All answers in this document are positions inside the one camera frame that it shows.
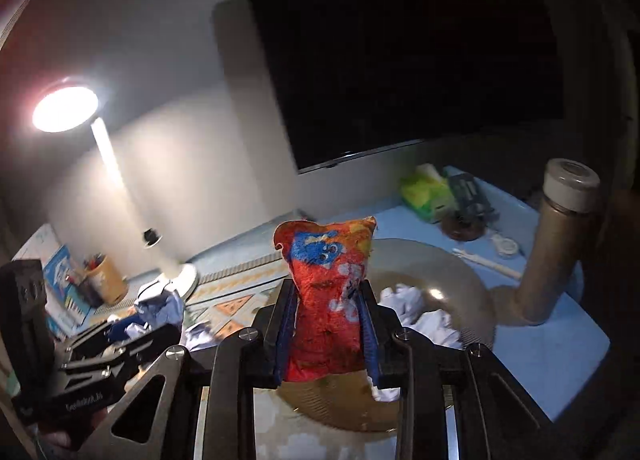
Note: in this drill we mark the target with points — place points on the white stick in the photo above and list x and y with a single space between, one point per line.
487 262

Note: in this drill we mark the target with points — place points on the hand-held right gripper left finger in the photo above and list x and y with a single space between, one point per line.
281 340

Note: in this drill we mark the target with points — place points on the patterned desk mat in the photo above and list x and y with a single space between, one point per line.
230 312

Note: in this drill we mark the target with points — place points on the green tissue pack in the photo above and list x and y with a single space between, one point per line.
425 195

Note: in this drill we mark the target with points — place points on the blue white paper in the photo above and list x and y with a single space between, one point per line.
157 307

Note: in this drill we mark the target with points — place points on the red plush toy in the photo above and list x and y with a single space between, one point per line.
325 320

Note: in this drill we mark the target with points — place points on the brown oval bowl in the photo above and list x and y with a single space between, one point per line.
430 260

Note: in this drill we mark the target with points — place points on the small white round item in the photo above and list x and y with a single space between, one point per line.
505 245

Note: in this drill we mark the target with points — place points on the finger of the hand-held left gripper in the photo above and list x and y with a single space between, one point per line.
100 332
145 347

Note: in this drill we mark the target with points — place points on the grey remote control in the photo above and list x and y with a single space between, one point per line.
470 195

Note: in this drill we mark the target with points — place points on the black flat screen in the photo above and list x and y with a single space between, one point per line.
400 40

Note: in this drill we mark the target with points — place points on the blue picture book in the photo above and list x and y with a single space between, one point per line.
57 265

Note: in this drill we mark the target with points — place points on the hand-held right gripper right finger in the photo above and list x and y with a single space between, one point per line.
371 340

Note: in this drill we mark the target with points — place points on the gold thermos bottle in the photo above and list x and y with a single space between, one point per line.
545 260

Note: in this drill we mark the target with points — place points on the tan pen holder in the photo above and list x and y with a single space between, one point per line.
107 282

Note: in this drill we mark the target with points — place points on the brown round coaster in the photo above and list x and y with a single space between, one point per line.
462 231

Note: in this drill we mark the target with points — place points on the white desk lamp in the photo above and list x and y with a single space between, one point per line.
107 150

